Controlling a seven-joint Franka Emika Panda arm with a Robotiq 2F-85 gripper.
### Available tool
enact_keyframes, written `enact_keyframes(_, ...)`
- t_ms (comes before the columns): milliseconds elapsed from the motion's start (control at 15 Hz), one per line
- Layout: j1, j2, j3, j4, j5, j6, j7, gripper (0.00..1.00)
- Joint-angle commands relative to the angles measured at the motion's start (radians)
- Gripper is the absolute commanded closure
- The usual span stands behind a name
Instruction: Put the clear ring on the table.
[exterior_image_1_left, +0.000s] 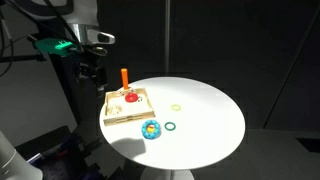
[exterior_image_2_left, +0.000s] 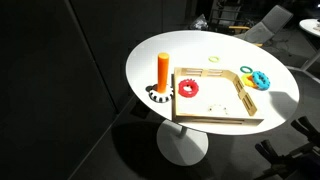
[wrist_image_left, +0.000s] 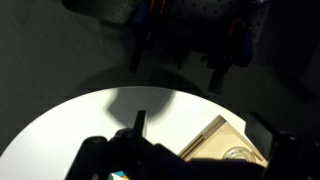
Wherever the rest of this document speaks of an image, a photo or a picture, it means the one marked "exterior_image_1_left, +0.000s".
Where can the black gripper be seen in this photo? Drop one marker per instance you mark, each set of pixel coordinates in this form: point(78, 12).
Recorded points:
point(90, 71)

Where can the orange peg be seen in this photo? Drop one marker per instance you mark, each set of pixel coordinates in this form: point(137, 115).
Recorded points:
point(124, 78)

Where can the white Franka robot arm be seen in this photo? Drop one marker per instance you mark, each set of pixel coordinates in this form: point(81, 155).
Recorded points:
point(83, 10)

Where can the dark equipment cart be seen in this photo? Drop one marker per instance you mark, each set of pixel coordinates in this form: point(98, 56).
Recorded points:
point(50, 156)

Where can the grey vertical pole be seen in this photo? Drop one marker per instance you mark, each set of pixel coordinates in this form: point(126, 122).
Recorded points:
point(167, 36)

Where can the wooden tray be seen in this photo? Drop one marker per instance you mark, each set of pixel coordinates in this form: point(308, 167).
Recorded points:
point(128, 115)

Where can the white table pedestal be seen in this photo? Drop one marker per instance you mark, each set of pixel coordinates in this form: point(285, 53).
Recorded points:
point(166, 174)

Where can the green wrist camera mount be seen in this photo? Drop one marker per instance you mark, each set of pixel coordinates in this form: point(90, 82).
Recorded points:
point(55, 46)

